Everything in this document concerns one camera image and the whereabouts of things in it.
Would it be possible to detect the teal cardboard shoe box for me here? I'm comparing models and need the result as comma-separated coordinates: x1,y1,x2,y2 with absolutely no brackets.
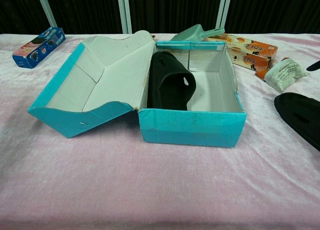
26,29,248,149

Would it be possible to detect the mint green plastic dustpan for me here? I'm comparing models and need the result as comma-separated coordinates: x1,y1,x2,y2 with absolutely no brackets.
169,24,226,44

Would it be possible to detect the white and orange snack packet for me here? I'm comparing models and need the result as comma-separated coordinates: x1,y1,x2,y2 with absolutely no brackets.
254,56,311,93

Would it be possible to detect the pink velvet table cloth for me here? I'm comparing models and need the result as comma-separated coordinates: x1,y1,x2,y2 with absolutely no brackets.
0,32,320,230

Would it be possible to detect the orange biscuit box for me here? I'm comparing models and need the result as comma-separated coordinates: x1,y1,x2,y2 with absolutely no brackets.
203,32,279,71

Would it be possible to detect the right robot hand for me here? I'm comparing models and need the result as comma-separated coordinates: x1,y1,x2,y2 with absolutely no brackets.
306,60,320,72

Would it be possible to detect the black shoe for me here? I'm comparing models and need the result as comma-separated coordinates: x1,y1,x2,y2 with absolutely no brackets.
274,91,320,152
146,51,197,111

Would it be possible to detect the blue cookie box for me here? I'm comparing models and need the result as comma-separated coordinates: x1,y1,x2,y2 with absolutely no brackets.
11,26,67,70

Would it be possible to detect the white metal frame post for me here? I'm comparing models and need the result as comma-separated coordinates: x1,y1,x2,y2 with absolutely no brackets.
216,0,233,31
116,0,133,35
34,0,58,28

